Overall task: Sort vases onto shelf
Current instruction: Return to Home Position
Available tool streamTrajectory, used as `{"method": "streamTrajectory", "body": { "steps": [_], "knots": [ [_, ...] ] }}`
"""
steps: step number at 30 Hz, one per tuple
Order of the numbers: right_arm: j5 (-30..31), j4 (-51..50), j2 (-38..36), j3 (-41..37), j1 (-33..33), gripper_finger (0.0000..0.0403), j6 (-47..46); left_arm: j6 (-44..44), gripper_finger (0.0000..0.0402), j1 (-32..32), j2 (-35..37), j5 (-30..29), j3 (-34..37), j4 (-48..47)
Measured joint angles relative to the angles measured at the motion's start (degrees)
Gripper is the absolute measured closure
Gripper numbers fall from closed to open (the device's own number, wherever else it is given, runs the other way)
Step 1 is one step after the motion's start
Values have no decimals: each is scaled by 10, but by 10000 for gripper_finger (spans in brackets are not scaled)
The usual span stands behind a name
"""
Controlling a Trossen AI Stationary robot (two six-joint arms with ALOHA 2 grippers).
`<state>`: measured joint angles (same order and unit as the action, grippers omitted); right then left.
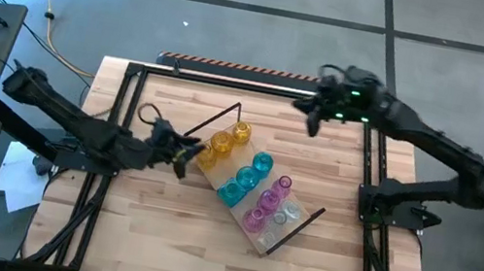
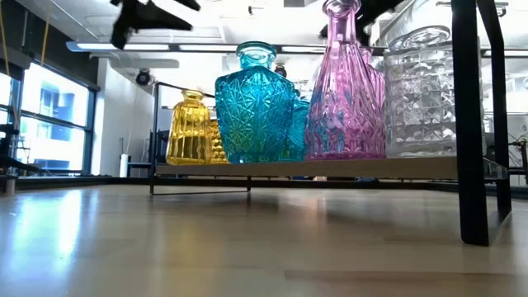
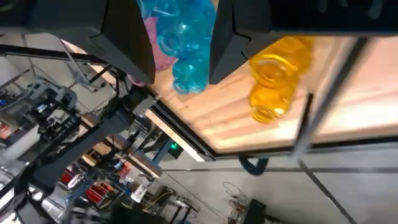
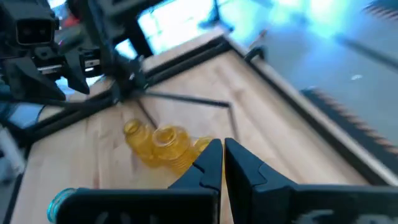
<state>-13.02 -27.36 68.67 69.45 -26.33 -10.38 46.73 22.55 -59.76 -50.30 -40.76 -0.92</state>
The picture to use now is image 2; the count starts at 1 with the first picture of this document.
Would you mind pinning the long linear ceiling light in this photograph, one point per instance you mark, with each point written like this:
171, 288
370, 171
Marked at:
144, 46

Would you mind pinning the black round ceiling camera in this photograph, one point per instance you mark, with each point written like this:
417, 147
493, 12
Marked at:
281, 71
143, 78

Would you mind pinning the large window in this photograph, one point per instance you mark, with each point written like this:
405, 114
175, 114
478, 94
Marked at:
53, 123

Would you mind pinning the square teal glass vase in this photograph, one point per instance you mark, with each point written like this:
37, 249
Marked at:
255, 115

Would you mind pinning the tall pink glass vase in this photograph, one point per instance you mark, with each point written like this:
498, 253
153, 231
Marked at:
344, 103

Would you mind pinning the pink ribbed glass vase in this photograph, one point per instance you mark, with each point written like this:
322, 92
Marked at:
375, 74

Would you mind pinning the square clear diamond-cut vase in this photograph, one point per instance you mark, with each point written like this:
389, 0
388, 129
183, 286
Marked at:
418, 103

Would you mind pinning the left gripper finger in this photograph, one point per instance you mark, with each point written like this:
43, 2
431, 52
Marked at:
121, 29
165, 18

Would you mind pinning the wooden shelf with black legs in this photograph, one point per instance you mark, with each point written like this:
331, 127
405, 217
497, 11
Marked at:
330, 168

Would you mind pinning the white cylinder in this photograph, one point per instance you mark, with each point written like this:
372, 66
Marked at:
123, 165

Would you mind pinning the squat yellow glass vase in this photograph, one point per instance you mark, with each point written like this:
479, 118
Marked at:
219, 144

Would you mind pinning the black aluminium table frame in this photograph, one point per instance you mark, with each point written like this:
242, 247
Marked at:
82, 182

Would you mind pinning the tall yellow ribbed glass vase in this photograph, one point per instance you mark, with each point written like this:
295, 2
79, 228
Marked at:
189, 132

